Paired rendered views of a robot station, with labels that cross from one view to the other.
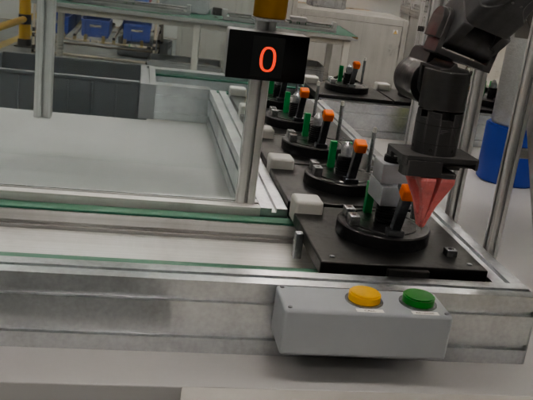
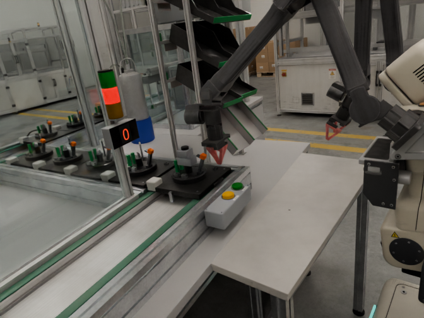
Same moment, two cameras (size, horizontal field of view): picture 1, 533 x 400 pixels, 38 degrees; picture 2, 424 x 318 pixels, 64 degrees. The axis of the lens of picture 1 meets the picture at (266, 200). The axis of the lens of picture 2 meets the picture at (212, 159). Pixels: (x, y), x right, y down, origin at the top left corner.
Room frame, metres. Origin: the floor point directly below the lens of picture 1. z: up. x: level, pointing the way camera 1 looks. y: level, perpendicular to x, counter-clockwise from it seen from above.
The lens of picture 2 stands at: (0.21, 0.62, 1.50)
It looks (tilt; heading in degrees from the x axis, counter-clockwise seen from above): 21 degrees down; 314
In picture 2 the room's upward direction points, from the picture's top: 8 degrees counter-clockwise
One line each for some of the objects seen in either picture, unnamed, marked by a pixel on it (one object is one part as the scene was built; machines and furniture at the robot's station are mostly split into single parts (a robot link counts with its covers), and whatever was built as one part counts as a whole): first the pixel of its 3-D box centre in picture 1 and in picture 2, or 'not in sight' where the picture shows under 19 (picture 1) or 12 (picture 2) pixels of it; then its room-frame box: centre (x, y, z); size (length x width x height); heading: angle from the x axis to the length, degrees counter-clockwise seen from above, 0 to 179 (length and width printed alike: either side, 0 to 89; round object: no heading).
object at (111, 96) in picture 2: not in sight; (110, 94); (1.19, 0.03, 1.33); 0.05 x 0.05 x 0.05
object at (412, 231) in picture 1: (382, 228); (189, 174); (1.11, -0.18, 0.98); 0.14 x 0.14 x 0.02
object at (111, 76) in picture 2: not in sight; (107, 79); (1.19, 0.03, 1.38); 0.05 x 0.05 x 0.05
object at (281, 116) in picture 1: (295, 107); not in sight; (1.85, -0.04, 1.01); 0.24 x 0.24 x 0.13; 11
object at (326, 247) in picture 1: (380, 240); (190, 178); (1.11, -0.18, 0.96); 0.24 x 0.24 x 0.02; 11
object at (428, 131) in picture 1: (435, 137); (214, 133); (0.97, -0.20, 1.16); 0.10 x 0.07 x 0.07; 102
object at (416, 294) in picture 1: (417, 301); (237, 187); (0.90, -0.20, 0.96); 0.04 x 0.04 x 0.02
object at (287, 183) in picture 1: (344, 162); (139, 160); (1.36, -0.13, 1.01); 0.24 x 0.24 x 0.13; 11
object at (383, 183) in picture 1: (389, 175); (183, 154); (1.12, -0.18, 1.06); 0.08 x 0.04 x 0.07; 11
